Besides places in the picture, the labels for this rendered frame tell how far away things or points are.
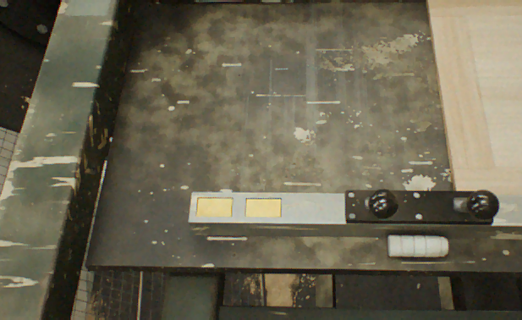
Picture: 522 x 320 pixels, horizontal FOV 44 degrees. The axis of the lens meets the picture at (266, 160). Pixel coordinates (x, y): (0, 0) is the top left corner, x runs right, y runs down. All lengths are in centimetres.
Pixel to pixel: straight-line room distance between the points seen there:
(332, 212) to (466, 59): 39
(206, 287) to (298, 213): 17
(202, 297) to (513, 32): 69
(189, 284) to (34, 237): 23
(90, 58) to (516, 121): 67
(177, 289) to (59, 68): 39
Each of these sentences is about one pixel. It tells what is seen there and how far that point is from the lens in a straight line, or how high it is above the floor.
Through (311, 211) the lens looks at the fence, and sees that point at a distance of 91.
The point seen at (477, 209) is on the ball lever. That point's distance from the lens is 81.
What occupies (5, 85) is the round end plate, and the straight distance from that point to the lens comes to 148.
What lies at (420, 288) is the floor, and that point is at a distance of 285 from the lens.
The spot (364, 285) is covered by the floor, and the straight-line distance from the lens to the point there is 309.
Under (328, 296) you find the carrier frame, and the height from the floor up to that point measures 79.
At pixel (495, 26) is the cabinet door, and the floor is 124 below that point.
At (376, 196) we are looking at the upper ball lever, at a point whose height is 152.
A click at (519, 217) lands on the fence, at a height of 128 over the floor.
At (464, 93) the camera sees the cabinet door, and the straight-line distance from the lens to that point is 109.
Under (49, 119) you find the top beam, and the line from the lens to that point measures 100.
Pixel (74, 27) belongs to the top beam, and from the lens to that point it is 112.
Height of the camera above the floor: 202
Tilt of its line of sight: 29 degrees down
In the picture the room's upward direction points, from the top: 66 degrees counter-clockwise
